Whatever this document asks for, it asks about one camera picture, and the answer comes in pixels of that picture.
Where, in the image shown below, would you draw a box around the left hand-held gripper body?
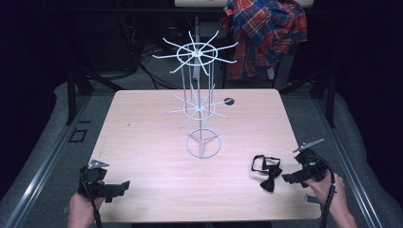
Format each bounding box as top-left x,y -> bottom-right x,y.
77,159 -> 118,203

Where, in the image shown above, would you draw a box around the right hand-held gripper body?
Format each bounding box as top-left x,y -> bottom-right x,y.
292,138 -> 335,189

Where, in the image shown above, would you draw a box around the black bow tie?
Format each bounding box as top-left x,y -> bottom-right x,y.
251,154 -> 283,194

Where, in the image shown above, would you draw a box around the white wire display rack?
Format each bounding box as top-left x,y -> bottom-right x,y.
152,29 -> 240,160

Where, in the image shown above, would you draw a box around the person's right hand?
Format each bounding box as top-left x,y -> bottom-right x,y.
303,173 -> 350,220

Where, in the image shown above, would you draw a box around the person's left hand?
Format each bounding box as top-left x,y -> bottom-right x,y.
67,192 -> 106,228

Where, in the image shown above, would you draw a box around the black metal stand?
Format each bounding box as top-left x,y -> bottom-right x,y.
65,66 -> 125,126
278,66 -> 337,129

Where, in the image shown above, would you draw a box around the black chair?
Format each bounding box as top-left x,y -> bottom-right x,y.
221,56 -> 283,90

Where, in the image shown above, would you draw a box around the red blue plaid shirt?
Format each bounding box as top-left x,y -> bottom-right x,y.
221,0 -> 308,80

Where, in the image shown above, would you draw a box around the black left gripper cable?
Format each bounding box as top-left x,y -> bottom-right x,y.
79,169 -> 104,228

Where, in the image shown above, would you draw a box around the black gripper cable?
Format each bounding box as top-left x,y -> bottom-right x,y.
304,155 -> 337,228
79,169 -> 104,228

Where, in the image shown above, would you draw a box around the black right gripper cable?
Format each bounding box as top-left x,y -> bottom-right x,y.
304,155 -> 337,228

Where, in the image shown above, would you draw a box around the aluminium frame rail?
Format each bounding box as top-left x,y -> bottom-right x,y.
312,94 -> 386,228
2,94 -> 93,228

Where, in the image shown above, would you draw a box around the black floor socket frame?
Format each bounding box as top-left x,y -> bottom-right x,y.
67,127 -> 89,143

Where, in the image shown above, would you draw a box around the black floor cables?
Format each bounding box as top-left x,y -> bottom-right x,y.
125,12 -> 188,91

